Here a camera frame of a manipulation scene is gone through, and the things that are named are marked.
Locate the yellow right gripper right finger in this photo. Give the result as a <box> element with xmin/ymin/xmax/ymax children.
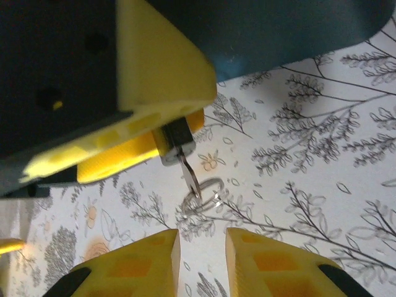
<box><xmin>225</xmin><ymin>227</ymin><xmax>377</xmax><ymax>297</ymax></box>

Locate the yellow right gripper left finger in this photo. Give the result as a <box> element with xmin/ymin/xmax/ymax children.
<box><xmin>46</xmin><ymin>228</ymin><xmax>181</xmax><ymax>297</ymax></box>

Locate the small silver key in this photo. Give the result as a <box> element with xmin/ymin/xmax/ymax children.
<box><xmin>178</xmin><ymin>153</ymin><xmax>204</xmax><ymax>200</ymax></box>

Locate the starry night print tin box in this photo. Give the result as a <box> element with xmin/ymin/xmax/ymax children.
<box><xmin>144</xmin><ymin>0</ymin><xmax>391</xmax><ymax>84</ymax></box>

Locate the yellow banana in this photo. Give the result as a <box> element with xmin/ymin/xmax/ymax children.
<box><xmin>0</xmin><ymin>239</ymin><xmax>26</xmax><ymax>256</ymax></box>

